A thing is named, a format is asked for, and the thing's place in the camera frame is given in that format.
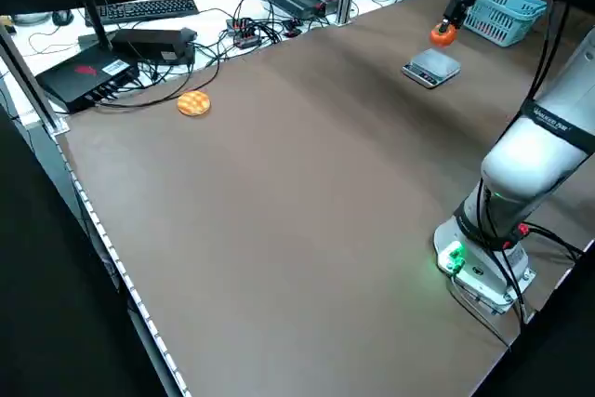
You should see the orange-red tomato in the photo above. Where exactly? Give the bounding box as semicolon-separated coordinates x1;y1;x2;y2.
429;20;459;48

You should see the light blue plastic basket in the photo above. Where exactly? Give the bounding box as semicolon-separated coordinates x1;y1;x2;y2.
462;0;549;48

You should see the grey digital kitchen scale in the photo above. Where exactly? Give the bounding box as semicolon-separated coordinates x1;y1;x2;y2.
401;47;462;90

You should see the grey hub with red plugs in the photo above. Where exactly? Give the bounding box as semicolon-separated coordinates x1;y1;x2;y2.
225;17;264;49

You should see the round yellow bread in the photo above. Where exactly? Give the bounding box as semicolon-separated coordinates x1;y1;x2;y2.
177;90;213;118

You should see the black keyboard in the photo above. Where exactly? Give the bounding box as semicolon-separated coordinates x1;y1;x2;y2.
84;0;200;28

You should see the large black power adapter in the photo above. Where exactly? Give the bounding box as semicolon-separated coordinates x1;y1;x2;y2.
111;27;199;66

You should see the black monitor stand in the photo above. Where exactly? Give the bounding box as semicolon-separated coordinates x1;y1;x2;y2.
64;0;117;50

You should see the black box with red logo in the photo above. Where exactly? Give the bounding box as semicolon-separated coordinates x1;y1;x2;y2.
35;46;142;115

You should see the grey round base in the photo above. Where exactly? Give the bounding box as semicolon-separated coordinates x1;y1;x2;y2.
12;12;52;27

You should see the black cable with red plug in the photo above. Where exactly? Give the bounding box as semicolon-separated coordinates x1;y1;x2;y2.
504;223;585;261

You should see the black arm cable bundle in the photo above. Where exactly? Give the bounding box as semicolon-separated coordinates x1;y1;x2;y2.
473;0;575;326

